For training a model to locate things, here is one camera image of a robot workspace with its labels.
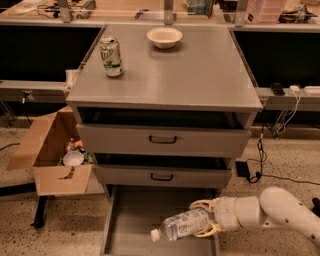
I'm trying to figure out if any black phone on ledge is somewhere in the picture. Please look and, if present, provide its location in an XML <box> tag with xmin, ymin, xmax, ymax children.
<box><xmin>270</xmin><ymin>83</ymin><xmax>285</xmax><ymax>96</ymax></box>

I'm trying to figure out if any white bowl in box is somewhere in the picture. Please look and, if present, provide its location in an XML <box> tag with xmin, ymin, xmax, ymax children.
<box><xmin>63</xmin><ymin>151</ymin><xmax>84</xmax><ymax>166</ymax></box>

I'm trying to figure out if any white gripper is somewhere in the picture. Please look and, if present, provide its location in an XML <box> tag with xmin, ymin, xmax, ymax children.
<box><xmin>189</xmin><ymin>197</ymin><xmax>238</xmax><ymax>238</ymax></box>

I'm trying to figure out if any black floor cable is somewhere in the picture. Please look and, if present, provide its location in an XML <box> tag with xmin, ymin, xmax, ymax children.
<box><xmin>246</xmin><ymin>123</ymin><xmax>320</xmax><ymax>187</ymax></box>

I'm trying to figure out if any grey drawer cabinet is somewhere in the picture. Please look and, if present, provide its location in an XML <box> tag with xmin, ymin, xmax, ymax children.
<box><xmin>65</xmin><ymin>23</ymin><xmax>264</xmax><ymax>256</ymax></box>

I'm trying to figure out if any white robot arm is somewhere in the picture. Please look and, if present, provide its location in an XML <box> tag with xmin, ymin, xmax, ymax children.
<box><xmin>189</xmin><ymin>187</ymin><xmax>320</xmax><ymax>246</ymax></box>

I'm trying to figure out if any brown cardboard box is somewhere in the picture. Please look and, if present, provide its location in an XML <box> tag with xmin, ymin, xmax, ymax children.
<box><xmin>7</xmin><ymin>107</ymin><xmax>104</xmax><ymax>196</ymax></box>

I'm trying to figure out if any white power strip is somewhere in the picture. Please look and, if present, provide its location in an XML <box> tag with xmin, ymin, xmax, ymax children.
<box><xmin>289</xmin><ymin>85</ymin><xmax>320</xmax><ymax>96</ymax></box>

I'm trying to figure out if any grey drawer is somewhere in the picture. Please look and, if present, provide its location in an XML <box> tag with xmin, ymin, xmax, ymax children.
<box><xmin>94</xmin><ymin>165</ymin><xmax>232</xmax><ymax>189</ymax></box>
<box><xmin>100</xmin><ymin>186</ymin><xmax>221</xmax><ymax>256</ymax></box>
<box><xmin>77</xmin><ymin>124</ymin><xmax>251</xmax><ymax>158</ymax></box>

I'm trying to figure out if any grey middle drawer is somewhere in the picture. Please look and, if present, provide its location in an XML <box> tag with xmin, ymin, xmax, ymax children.
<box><xmin>94</xmin><ymin>165</ymin><xmax>232</xmax><ymax>189</ymax></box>

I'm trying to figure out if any grey bottom drawer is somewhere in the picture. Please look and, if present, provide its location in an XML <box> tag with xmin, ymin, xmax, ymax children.
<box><xmin>100</xmin><ymin>186</ymin><xmax>221</xmax><ymax>256</ymax></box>

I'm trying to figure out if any clear blue plastic bottle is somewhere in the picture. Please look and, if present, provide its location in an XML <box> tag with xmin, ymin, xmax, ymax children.
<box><xmin>150</xmin><ymin>208</ymin><xmax>213</xmax><ymax>242</ymax></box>

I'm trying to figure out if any white bowl on counter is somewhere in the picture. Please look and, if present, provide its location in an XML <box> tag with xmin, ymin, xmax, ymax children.
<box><xmin>147</xmin><ymin>27</ymin><xmax>183</xmax><ymax>49</ymax></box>

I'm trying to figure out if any pink storage box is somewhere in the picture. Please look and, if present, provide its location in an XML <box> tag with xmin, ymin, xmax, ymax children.
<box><xmin>246</xmin><ymin>0</ymin><xmax>287</xmax><ymax>23</ymax></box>

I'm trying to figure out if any grey top drawer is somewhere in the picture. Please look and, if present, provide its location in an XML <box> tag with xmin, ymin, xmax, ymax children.
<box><xmin>77</xmin><ymin>124</ymin><xmax>251</xmax><ymax>158</ymax></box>

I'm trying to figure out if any black power adapter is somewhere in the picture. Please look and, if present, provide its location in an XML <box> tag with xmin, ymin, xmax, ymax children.
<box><xmin>236</xmin><ymin>161</ymin><xmax>250</xmax><ymax>178</ymax></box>

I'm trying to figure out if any green soda can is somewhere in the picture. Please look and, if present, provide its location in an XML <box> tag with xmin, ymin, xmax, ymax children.
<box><xmin>100</xmin><ymin>37</ymin><xmax>124</xmax><ymax>77</ymax></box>

